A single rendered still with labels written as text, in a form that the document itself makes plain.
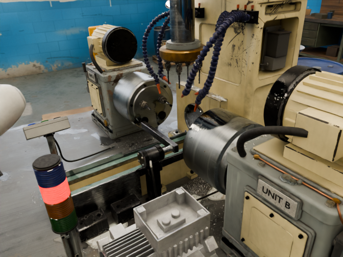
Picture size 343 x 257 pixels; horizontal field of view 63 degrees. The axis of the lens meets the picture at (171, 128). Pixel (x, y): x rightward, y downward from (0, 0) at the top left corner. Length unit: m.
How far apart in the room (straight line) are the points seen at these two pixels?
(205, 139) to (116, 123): 0.77
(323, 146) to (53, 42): 6.18
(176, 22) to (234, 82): 0.34
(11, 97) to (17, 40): 5.66
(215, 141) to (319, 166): 0.31
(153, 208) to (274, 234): 0.29
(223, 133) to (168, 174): 0.41
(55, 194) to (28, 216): 0.54
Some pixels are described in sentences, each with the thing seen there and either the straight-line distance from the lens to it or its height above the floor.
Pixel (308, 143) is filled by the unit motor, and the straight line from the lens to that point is 0.61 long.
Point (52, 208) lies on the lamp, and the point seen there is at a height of 1.11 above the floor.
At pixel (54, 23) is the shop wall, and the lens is 6.47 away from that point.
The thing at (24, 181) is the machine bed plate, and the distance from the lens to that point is 1.42.
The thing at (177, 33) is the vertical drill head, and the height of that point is 1.39.
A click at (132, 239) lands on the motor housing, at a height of 1.11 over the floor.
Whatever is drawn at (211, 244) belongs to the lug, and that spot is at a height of 1.08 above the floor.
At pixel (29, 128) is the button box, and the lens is 1.22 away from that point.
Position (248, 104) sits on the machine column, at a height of 1.11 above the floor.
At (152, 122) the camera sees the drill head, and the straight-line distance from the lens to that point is 1.37.
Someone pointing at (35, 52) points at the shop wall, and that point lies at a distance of 6.52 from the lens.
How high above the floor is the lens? 1.55
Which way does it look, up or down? 27 degrees down
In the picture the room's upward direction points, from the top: 3 degrees counter-clockwise
